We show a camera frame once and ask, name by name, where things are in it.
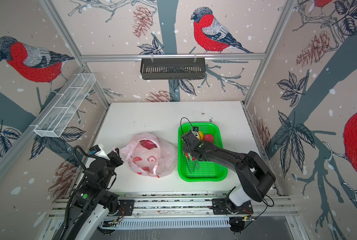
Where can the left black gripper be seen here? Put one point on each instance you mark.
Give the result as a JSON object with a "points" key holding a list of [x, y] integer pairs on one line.
{"points": [[115, 157]]}

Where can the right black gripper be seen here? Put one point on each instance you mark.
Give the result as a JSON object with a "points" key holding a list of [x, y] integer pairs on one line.
{"points": [[185, 147]]}

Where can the red dragon fruit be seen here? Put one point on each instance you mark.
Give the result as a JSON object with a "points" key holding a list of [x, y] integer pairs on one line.
{"points": [[192, 159]]}

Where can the yellow lemon fruit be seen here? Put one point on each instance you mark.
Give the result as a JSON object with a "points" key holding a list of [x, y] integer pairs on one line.
{"points": [[200, 135]]}

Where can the red round lychee fruit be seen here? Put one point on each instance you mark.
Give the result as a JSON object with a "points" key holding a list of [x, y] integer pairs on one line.
{"points": [[208, 138]]}

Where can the green plastic basket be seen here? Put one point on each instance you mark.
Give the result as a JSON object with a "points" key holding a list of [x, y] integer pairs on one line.
{"points": [[197, 171]]}

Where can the pink plastic bag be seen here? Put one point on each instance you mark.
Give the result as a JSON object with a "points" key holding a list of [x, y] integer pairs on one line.
{"points": [[157, 163]]}

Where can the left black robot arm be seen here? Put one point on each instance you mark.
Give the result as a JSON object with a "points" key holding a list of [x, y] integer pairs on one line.
{"points": [[91, 201]]}

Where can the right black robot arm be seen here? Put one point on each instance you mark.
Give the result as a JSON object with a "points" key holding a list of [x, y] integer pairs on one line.
{"points": [[254, 175]]}

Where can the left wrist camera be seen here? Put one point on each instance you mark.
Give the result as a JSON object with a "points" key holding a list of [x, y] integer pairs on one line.
{"points": [[97, 150]]}

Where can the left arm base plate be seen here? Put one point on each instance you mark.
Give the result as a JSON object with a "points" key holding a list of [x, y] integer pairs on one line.
{"points": [[123, 207]]}

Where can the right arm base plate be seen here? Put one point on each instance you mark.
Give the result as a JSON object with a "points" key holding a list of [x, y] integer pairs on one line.
{"points": [[226, 207]]}

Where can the white mesh wall shelf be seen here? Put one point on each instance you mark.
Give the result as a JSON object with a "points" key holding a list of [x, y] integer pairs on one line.
{"points": [[58, 117]]}

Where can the aluminium mounting rail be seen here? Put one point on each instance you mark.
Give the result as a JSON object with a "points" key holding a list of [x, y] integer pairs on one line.
{"points": [[194, 205]]}

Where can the black hanging wire basket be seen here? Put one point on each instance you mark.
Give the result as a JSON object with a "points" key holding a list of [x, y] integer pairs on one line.
{"points": [[173, 69]]}

